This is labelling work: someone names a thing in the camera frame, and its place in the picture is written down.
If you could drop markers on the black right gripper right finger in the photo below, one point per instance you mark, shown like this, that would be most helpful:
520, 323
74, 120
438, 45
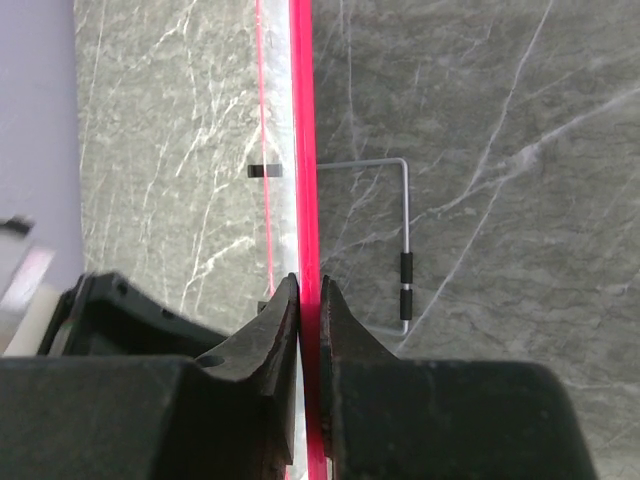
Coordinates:
384, 417

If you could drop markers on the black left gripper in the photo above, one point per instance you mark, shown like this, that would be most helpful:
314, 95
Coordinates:
105, 314

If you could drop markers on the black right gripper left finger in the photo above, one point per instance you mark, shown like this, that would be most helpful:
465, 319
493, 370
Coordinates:
225, 414

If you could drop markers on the pink framed whiteboard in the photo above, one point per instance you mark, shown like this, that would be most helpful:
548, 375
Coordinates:
288, 137

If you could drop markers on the grey wire whiteboard stand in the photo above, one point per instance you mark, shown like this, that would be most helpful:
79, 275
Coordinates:
406, 255

